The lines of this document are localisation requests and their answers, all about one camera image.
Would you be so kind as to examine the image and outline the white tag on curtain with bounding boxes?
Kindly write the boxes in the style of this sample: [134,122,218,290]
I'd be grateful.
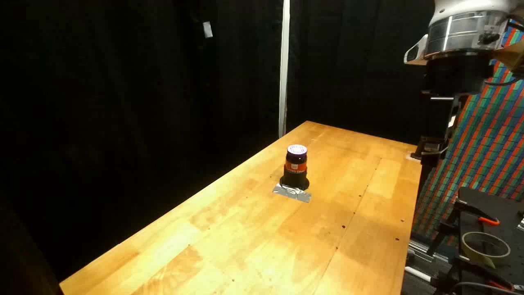
[203,22,213,40]

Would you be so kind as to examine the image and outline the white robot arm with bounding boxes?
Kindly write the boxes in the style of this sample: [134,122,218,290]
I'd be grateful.
[403,0,524,66]

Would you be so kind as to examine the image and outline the roll of masking tape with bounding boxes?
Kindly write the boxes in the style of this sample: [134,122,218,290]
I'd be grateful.
[460,231,512,269]

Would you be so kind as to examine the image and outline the grey tape patch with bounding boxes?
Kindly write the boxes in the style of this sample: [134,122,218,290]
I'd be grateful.
[273,184,311,204]

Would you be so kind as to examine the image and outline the dark upside-down cup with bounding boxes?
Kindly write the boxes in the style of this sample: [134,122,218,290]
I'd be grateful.
[280,145,309,190]

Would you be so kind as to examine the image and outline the white vertical pole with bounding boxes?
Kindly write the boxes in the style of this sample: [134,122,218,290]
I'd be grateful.
[278,0,291,136]

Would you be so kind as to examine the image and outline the colourful striped cloth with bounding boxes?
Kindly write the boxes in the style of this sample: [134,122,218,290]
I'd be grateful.
[413,63,524,240]

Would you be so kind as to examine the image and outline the black curtain backdrop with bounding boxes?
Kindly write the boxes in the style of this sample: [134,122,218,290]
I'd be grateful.
[0,0,432,279]

